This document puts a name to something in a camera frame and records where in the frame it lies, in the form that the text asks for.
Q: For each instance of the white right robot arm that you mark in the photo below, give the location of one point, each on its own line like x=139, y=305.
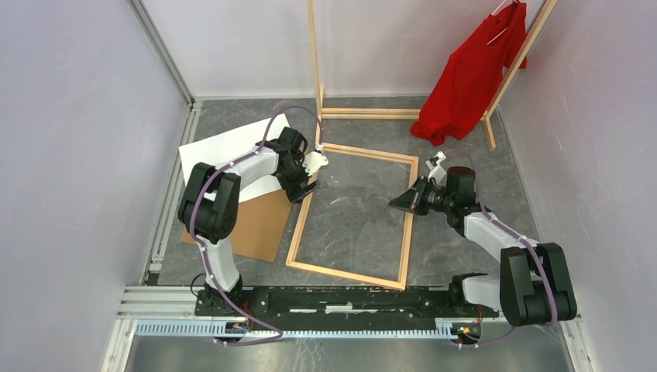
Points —
x=533, y=287

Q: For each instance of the printed photo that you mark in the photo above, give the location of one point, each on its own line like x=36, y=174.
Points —
x=227, y=146

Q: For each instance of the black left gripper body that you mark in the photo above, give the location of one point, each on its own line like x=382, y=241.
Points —
x=292, y=179

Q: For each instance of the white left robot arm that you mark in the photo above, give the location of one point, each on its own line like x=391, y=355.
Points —
x=210, y=206

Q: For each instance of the brown backing board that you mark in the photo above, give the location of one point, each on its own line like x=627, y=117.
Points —
x=260, y=226

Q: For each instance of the light wooden picture frame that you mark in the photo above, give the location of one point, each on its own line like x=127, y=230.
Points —
x=399, y=283

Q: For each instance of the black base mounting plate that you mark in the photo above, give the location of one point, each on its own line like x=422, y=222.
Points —
x=338, y=308

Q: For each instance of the pink clothes hanger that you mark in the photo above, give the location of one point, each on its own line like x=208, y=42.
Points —
x=498, y=9

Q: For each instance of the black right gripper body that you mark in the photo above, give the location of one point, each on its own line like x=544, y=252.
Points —
x=430, y=197

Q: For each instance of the red t-shirt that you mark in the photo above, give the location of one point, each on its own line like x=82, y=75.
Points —
x=471, y=77

